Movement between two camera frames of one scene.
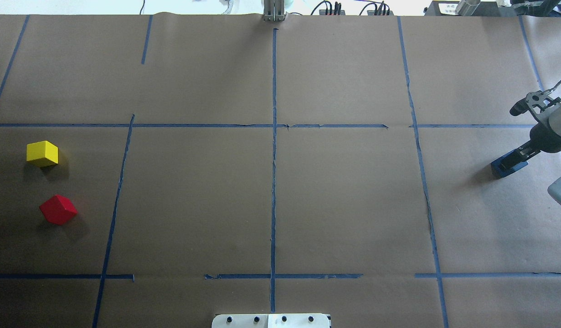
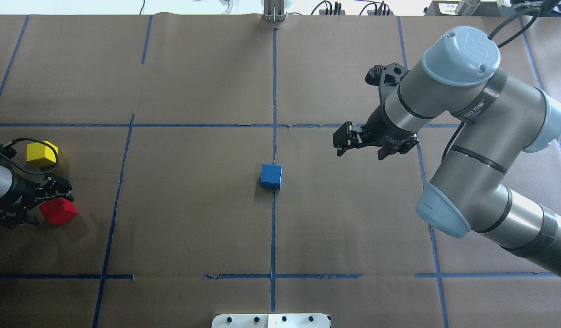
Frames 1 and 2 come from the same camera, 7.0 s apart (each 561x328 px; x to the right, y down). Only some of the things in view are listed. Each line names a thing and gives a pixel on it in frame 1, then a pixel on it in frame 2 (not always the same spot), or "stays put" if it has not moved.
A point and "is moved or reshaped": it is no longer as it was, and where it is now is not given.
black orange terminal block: (331, 12) stays put
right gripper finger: (518, 156) -> (347, 136)
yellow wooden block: (42, 154) stays put
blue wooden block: (496, 172) is moved or reshaped
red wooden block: (59, 209) stays put
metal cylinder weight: (466, 7) stays put
